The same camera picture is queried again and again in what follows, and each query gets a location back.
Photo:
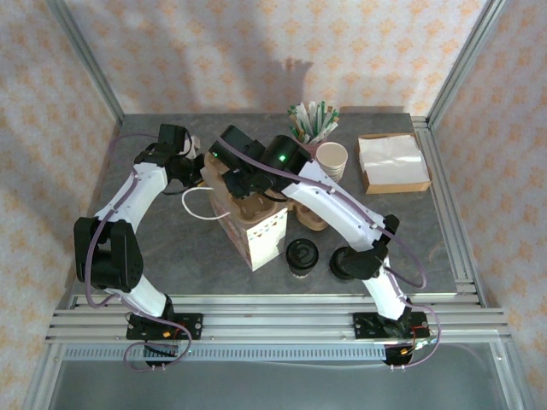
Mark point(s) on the green white stick packet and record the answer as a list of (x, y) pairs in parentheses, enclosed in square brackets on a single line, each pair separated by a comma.
[(295, 119), (306, 117), (319, 116), (330, 121)]

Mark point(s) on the aluminium frame leg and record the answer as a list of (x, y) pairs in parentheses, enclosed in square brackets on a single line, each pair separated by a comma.
[(510, 380), (40, 376)]

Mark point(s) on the stack of white napkins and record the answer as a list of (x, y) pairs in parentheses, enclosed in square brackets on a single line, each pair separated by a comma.
[(393, 158)]

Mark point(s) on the brown stick packet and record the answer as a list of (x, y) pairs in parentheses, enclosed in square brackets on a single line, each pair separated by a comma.
[(300, 133)]

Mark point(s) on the white paper gift bag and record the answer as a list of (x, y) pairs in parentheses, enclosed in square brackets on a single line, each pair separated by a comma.
[(265, 239)]

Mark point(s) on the aluminium frame post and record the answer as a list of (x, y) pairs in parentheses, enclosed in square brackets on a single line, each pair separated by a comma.
[(85, 55), (466, 55)]

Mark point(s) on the brown cardboard napkin box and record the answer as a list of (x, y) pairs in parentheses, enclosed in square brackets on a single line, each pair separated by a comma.
[(397, 186)]

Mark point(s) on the stack of cardboard cup carriers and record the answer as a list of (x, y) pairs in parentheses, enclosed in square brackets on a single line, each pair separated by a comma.
[(312, 218)]

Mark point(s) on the aluminium frame rail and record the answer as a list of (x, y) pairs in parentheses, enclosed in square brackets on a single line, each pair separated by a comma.
[(273, 320)]

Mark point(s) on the pink cylindrical holder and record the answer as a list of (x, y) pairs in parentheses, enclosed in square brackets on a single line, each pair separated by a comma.
[(315, 148)]

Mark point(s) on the black plastic cup lid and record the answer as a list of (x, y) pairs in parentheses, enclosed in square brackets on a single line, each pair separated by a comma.
[(302, 253)]

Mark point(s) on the stack of black cup lids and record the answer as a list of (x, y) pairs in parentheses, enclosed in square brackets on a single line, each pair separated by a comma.
[(339, 261)]

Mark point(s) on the stack of white paper cups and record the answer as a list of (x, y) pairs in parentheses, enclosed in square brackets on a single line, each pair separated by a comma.
[(331, 156)]

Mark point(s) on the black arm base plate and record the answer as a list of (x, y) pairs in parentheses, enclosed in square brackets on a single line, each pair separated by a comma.
[(365, 325), (192, 326)]

